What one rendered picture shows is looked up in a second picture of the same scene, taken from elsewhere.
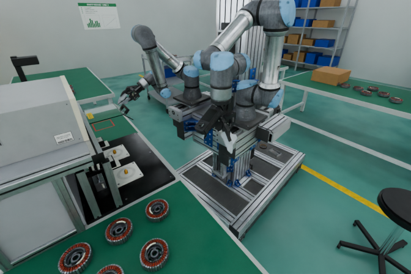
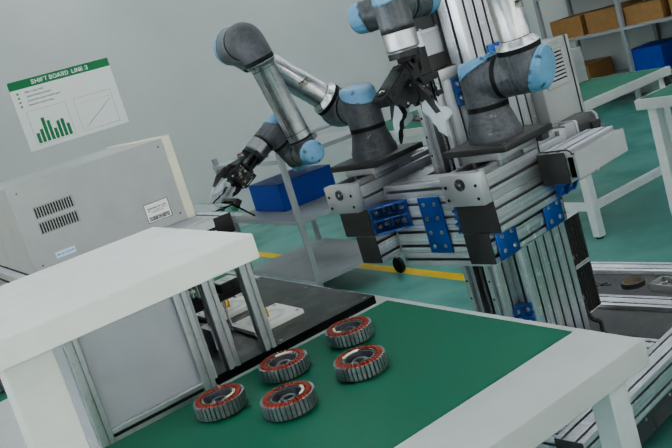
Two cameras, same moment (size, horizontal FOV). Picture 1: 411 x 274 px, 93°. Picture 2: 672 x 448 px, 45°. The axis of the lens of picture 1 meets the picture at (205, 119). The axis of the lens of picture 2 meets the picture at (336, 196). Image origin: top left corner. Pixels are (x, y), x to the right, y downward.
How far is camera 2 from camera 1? 1.17 m
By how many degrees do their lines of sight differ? 19
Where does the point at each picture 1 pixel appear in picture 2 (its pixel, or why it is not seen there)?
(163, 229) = not seen: hidden behind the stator
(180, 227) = (401, 338)
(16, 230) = (116, 360)
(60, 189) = not seen: hidden behind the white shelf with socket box
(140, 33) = (237, 36)
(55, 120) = (145, 177)
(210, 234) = (465, 328)
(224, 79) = (397, 14)
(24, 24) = not seen: outside the picture
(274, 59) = not seen: outside the picture
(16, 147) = (96, 224)
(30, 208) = (134, 317)
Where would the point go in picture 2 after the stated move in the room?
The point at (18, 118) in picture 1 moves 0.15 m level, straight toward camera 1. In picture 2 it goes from (98, 173) to (130, 167)
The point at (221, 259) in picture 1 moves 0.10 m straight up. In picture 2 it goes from (488, 340) to (476, 295)
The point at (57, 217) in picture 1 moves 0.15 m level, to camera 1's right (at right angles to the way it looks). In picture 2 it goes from (171, 347) to (235, 330)
